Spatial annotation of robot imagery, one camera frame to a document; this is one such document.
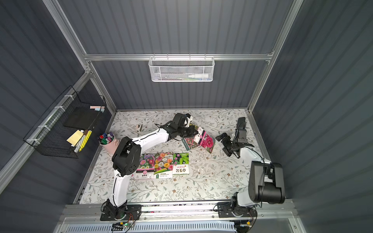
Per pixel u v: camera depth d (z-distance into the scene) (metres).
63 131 0.71
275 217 0.74
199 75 0.93
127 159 0.56
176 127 0.75
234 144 0.71
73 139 0.68
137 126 1.08
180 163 0.91
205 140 0.95
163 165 0.91
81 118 0.75
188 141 1.02
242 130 0.73
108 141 0.89
